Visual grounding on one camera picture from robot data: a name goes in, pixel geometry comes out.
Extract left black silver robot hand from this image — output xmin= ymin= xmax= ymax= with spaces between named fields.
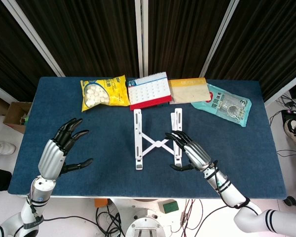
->
xmin=37 ymin=118 xmax=94 ymax=180

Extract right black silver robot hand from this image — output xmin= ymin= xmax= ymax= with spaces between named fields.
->
xmin=164 ymin=130 xmax=219 ymax=177

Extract white folding laptop stand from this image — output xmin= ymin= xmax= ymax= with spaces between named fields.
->
xmin=133 ymin=107 xmax=184 ymax=171

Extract teal plastic package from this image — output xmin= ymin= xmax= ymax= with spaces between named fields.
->
xmin=190 ymin=83 xmax=252 ymax=128

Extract black fabric item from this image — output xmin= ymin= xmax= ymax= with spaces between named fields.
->
xmin=0 ymin=167 xmax=13 ymax=192

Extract brown cardboard box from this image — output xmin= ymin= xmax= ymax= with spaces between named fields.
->
xmin=2 ymin=101 xmax=33 ymax=134

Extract blue felt table cover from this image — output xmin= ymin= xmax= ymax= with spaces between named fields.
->
xmin=7 ymin=76 xmax=287 ymax=199

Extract green block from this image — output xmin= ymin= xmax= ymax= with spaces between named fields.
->
xmin=162 ymin=201 xmax=180 ymax=214

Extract beige yellow paper package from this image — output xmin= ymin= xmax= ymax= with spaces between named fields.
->
xmin=168 ymin=78 xmax=212 ymax=104

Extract orange block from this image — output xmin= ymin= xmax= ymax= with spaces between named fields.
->
xmin=94 ymin=198 xmax=110 ymax=208

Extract red white desk calendar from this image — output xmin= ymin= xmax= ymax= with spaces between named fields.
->
xmin=127 ymin=72 xmax=173 ymax=111

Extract white robot torso base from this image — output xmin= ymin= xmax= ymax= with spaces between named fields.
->
xmin=111 ymin=197 xmax=170 ymax=237

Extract yellow snack bag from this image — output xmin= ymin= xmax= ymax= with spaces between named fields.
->
xmin=80 ymin=75 xmax=131 ymax=113

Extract black white sneaker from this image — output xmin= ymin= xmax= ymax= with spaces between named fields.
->
xmin=283 ymin=118 xmax=296 ymax=151

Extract black caster wheel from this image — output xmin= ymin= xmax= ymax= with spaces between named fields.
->
xmin=283 ymin=196 xmax=296 ymax=207

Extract black white-framed partition panel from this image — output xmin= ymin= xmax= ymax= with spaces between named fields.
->
xmin=141 ymin=0 xmax=237 ymax=78
xmin=0 ymin=0 xmax=65 ymax=102
xmin=199 ymin=0 xmax=296 ymax=106
xmin=1 ymin=0 xmax=144 ymax=78

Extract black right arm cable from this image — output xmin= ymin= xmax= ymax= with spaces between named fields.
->
xmin=210 ymin=159 xmax=251 ymax=208

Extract red thin wires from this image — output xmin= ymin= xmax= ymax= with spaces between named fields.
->
xmin=171 ymin=198 xmax=203 ymax=233

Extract black floor cable bundle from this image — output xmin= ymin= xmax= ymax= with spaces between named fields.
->
xmin=95 ymin=206 xmax=126 ymax=237

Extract black power strip with cables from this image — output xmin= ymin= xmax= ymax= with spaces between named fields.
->
xmin=268 ymin=91 xmax=296 ymax=124

